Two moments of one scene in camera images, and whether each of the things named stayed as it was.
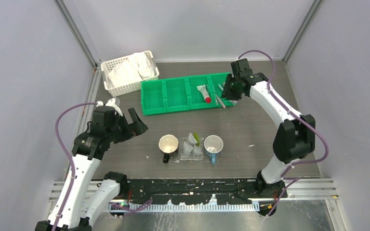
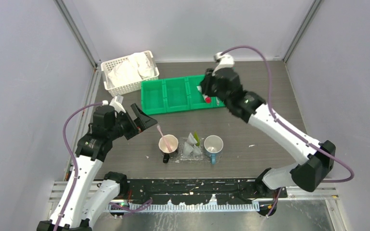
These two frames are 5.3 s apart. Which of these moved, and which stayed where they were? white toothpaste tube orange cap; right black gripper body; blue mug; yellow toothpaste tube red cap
Moved: right black gripper body
Stayed: yellow toothpaste tube red cap; white toothpaste tube orange cap; blue mug
